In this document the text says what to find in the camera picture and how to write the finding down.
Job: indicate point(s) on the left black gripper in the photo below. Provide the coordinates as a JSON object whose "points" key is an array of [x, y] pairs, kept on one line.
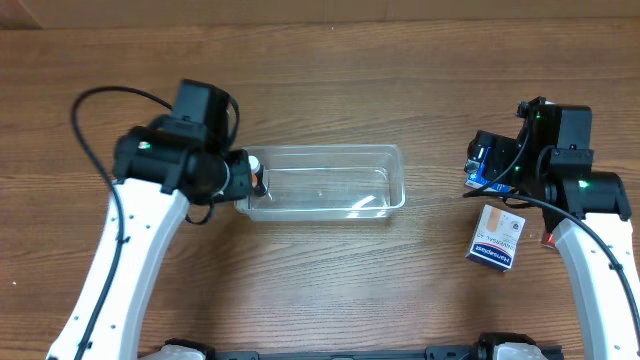
{"points": [[240, 176]]}

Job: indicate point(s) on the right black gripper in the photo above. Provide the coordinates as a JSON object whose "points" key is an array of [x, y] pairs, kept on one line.
{"points": [[495, 163]]}

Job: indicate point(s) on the black tube white cap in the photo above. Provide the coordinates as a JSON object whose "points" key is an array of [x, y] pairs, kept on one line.
{"points": [[258, 175]]}

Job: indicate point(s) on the blue medicine box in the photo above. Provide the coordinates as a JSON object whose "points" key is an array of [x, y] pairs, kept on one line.
{"points": [[477, 180]]}

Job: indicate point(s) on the white Hansaplast plaster box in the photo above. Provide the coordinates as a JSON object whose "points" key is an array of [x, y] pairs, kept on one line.
{"points": [[495, 238]]}

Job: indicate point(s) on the clear plastic container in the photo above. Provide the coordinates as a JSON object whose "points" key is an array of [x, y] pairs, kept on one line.
{"points": [[327, 183]]}

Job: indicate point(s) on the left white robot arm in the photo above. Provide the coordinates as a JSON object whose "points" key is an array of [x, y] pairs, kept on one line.
{"points": [[159, 175]]}

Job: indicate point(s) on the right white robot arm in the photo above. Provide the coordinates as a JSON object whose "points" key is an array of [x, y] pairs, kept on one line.
{"points": [[588, 216]]}

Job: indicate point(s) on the red Panadol box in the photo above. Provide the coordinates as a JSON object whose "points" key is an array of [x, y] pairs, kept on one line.
{"points": [[547, 240]]}

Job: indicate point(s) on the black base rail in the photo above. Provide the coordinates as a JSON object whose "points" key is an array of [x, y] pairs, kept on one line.
{"points": [[492, 345]]}

